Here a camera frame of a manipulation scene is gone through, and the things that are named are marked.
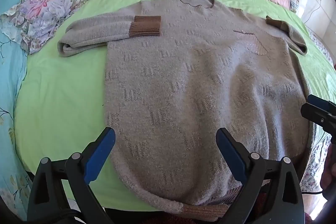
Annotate beige knitted sweater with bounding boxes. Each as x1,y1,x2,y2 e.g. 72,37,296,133
58,0,313,221

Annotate person's right hand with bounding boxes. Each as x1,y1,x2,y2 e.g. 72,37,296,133
320,144,335,189

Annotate purple floral pillow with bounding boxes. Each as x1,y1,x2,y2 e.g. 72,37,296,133
1,0,89,54

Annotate blue floral quilt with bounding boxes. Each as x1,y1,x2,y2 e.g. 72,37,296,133
1,0,32,220

